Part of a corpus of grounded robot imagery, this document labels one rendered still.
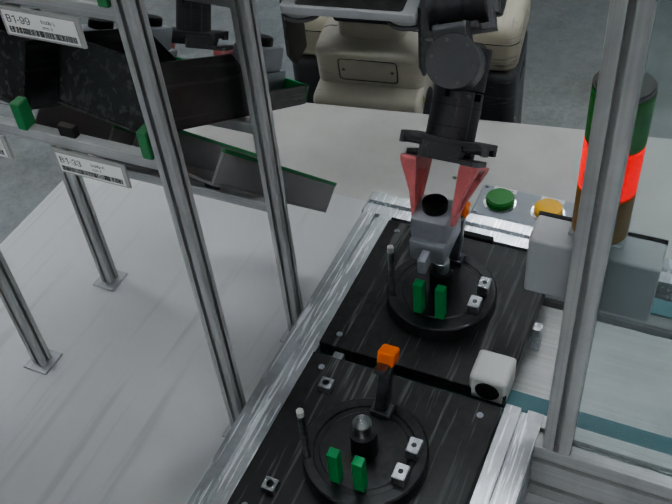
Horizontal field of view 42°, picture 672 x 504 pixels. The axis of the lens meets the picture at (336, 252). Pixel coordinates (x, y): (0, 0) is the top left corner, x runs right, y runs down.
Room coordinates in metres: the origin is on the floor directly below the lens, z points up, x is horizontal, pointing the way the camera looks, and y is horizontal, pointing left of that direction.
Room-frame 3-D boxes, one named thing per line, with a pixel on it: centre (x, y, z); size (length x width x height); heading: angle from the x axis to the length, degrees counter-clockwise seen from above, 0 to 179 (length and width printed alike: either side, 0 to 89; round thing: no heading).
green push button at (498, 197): (0.94, -0.24, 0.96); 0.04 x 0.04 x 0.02
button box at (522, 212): (0.91, -0.31, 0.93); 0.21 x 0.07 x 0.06; 62
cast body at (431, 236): (0.75, -0.12, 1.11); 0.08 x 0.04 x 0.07; 152
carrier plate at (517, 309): (0.76, -0.13, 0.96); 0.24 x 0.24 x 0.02; 62
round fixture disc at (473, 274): (0.76, -0.13, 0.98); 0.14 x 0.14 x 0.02
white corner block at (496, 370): (0.63, -0.17, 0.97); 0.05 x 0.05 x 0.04; 62
